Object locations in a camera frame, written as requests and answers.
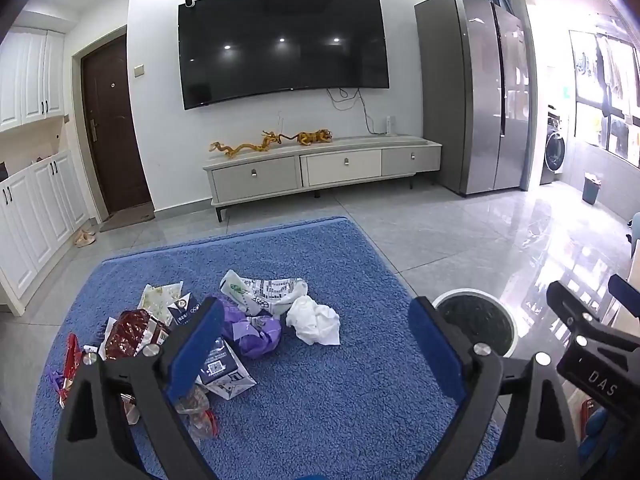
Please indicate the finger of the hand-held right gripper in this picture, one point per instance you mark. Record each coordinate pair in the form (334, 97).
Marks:
(627, 295)
(567, 302)

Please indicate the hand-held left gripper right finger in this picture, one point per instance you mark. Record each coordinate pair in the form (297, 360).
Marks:
(435, 350)

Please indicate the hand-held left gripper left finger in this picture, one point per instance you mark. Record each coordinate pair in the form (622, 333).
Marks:
(195, 350)

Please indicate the dark blue milk carton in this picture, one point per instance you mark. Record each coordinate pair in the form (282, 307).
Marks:
(220, 367)

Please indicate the white rimmed trash bin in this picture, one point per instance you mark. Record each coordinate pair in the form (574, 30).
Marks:
(475, 317)

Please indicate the clear plastic wrapper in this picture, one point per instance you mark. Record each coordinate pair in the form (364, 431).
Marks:
(197, 407)

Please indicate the purple wrapper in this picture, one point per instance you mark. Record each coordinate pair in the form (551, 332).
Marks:
(255, 337)

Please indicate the yellow white snack packet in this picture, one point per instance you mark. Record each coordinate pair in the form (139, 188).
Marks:
(157, 300)

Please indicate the red brown snack packet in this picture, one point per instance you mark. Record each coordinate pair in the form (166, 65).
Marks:
(132, 332)

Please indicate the red white wrapper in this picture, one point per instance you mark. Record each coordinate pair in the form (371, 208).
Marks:
(131, 410)

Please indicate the white green printed plastic bag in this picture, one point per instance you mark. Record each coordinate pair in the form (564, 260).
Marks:
(270, 290)

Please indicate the white black wrapper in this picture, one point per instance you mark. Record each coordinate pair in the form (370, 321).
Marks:
(94, 351)

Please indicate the white tissue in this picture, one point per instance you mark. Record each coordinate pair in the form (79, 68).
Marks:
(312, 320)

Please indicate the light blue chair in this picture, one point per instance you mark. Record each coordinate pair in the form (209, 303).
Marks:
(634, 232)

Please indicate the small grey bin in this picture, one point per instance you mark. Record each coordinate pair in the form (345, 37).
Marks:
(592, 191)

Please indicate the blue fluffy blanket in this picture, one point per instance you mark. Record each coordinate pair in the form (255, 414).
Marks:
(325, 400)

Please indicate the brown doormat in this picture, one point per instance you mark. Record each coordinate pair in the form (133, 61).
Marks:
(127, 217)

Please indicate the washing machine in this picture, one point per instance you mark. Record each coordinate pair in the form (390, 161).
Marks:
(554, 152)

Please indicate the beige slippers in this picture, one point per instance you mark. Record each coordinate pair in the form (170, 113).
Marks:
(85, 238)

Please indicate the balcony window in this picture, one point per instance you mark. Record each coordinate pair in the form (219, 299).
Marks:
(590, 125)

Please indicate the white lower cabinets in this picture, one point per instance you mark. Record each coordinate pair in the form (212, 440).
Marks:
(35, 225)

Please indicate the white cabinets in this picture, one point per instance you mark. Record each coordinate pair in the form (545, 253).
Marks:
(30, 80)
(35, 225)

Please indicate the golden dragon figurine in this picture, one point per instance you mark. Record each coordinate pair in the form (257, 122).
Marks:
(240, 149)

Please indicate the grey television stand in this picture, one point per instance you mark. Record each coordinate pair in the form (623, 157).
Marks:
(325, 165)

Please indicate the hanging clothes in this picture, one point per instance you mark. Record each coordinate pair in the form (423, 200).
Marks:
(612, 75)

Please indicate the white upright device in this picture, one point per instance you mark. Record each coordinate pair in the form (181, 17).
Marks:
(390, 126)

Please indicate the silver refrigerator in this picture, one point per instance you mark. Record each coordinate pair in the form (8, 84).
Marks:
(460, 95)

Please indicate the dark brown door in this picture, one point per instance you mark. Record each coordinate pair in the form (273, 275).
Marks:
(115, 130)

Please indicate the golden tiger figurine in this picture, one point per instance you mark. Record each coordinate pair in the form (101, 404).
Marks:
(315, 137)

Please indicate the black bag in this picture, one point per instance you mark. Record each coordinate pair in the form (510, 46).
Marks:
(3, 170)

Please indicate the white upper cabinets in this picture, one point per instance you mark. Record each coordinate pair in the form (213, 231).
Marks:
(30, 80)

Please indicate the wall switch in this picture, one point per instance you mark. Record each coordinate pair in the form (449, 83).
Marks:
(140, 70)

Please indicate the black wall television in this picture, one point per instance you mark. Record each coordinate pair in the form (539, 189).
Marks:
(280, 50)

